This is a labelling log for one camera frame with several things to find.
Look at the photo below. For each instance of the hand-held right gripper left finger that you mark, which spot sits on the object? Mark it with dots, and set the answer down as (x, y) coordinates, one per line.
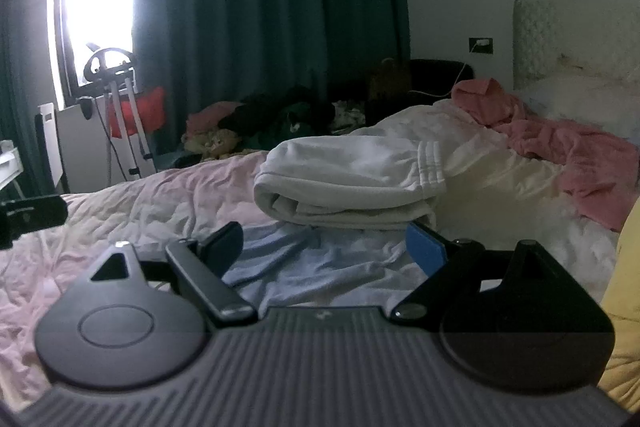
(225, 242)

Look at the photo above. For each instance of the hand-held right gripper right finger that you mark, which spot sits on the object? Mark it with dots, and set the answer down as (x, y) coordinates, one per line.
(425, 249)

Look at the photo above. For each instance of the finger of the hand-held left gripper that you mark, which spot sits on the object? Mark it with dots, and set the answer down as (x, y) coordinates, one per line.
(37, 211)

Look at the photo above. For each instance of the white sweatpants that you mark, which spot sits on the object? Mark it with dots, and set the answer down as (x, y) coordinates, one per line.
(350, 177)

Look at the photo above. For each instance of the pile of dark clothes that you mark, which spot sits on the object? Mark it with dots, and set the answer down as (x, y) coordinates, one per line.
(280, 114)

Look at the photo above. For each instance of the white dressing table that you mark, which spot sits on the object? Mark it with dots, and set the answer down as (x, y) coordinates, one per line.
(9, 167)

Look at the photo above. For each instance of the floral plush cloth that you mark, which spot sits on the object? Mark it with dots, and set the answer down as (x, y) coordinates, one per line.
(210, 142)

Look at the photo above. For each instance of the black object on windowsill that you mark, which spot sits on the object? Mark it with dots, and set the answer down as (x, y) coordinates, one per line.
(88, 107)

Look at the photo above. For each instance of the small pink cloth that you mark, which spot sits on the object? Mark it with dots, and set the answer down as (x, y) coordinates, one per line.
(210, 114)

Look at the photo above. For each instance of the garment steamer stand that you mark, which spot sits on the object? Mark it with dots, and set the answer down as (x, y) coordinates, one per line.
(125, 117)

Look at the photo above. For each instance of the teal window curtain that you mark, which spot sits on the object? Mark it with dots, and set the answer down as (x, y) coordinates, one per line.
(20, 82)
(270, 7)

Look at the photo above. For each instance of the red cloth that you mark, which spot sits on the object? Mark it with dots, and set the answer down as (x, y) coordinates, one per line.
(150, 107)

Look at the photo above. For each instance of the brown bag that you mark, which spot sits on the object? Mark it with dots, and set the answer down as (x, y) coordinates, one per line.
(390, 82)

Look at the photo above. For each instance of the pink fleece robe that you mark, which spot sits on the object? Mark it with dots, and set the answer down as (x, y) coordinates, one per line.
(575, 147)

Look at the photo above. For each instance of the yellow cloth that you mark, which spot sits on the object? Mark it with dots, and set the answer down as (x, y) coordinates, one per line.
(625, 307)

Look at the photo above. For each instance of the white pillow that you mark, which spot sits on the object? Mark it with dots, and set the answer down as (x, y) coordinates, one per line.
(580, 99)

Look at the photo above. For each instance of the white tufted headboard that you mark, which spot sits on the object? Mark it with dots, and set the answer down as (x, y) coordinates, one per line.
(536, 42)

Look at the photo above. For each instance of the black wall socket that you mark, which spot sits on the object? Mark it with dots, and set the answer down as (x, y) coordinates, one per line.
(481, 45)

